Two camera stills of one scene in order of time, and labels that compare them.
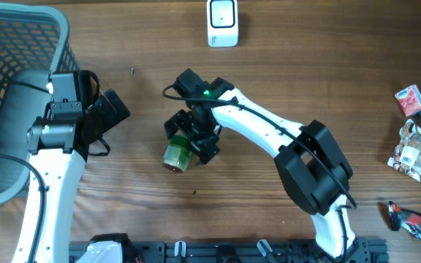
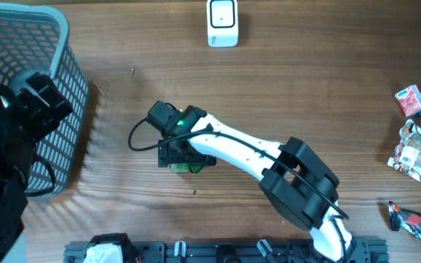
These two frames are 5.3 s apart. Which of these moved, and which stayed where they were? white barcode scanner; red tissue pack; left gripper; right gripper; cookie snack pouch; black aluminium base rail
Moved: left gripper; right gripper
Stayed: cookie snack pouch; black aluminium base rail; red tissue pack; white barcode scanner
